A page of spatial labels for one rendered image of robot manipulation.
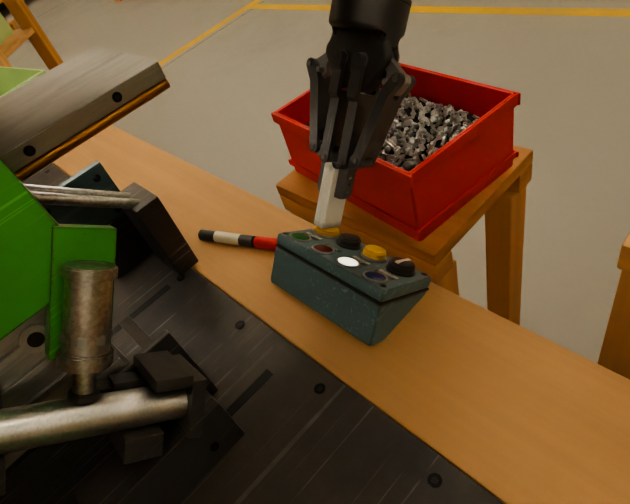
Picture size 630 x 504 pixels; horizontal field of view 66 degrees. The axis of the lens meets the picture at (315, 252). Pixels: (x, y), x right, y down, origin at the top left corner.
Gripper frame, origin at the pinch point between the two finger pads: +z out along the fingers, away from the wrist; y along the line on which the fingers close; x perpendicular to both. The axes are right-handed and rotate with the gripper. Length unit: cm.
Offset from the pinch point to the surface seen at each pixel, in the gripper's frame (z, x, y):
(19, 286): 5.4, 30.2, 0.4
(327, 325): 11.3, 4.9, -7.1
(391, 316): 7.6, 3.1, -12.9
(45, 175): 15, 10, 62
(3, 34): 0, -37, 288
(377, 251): 3.4, 0.6, -7.8
